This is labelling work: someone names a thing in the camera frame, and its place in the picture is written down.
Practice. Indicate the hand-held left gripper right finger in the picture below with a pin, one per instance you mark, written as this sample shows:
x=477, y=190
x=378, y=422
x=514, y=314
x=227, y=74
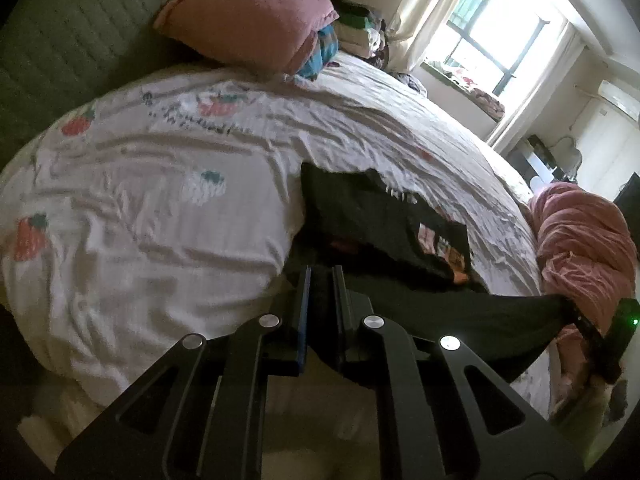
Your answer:
x=340, y=310

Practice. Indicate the green quilted headboard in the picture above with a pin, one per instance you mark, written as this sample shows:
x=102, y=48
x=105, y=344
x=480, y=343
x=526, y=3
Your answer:
x=75, y=35

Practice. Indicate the pink crumpled blanket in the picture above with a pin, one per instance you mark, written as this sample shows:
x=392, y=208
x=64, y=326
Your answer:
x=585, y=240

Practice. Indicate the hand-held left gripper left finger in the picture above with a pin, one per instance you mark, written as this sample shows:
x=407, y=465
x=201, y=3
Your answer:
x=302, y=320

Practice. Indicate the white curtain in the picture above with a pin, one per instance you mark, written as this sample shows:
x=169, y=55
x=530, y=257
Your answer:
x=540, y=95
x=425, y=10

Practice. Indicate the pink pillow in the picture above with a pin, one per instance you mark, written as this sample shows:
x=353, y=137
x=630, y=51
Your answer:
x=250, y=10

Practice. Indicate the blue plaid folded blanket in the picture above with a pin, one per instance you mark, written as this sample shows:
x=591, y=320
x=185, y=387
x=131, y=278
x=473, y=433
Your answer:
x=320, y=55

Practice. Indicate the white air conditioner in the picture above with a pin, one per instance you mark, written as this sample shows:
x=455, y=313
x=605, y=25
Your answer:
x=620, y=97

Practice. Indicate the grey purple cloth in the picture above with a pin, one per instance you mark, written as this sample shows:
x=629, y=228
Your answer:
x=410, y=84

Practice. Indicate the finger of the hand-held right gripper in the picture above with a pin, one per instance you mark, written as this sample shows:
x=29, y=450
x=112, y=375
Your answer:
x=597, y=342

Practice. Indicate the window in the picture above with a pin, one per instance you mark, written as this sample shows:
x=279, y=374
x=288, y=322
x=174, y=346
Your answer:
x=480, y=35

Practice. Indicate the strawberry print bed sheet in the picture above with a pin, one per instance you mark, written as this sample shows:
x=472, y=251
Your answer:
x=150, y=210

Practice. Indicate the black monitor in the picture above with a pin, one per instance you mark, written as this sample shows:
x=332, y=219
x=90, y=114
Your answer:
x=629, y=197

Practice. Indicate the black long-sleeve shirt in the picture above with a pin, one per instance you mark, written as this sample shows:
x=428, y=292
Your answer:
x=375, y=220

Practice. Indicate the stack of folded clothes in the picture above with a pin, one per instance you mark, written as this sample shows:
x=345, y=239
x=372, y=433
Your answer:
x=355, y=30

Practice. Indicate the white desk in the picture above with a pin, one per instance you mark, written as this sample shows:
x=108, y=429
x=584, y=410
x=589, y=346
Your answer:
x=532, y=162

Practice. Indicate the clothes on window sill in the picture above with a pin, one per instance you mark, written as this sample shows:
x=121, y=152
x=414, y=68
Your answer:
x=487, y=102

